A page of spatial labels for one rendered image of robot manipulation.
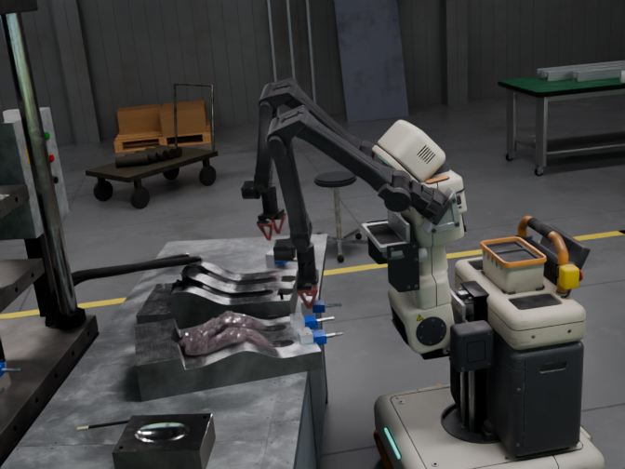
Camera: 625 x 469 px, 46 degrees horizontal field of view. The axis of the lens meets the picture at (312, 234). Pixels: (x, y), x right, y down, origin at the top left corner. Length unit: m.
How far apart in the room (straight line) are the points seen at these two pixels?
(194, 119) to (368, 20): 2.69
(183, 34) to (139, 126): 1.41
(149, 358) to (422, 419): 1.17
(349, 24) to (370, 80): 0.78
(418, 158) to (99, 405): 1.15
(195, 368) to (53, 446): 0.40
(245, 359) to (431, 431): 0.95
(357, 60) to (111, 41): 3.25
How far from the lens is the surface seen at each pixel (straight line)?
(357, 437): 3.25
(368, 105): 10.11
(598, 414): 3.47
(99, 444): 1.96
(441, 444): 2.72
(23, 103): 2.47
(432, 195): 2.16
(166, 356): 2.06
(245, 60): 10.46
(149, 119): 9.87
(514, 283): 2.52
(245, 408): 1.98
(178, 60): 10.42
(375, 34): 10.27
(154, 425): 1.86
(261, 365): 2.08
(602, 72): 7.42
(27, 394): 2.30
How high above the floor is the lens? 1.83
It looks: 19 degrees down
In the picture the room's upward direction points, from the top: 5 degrees counter-clockwise
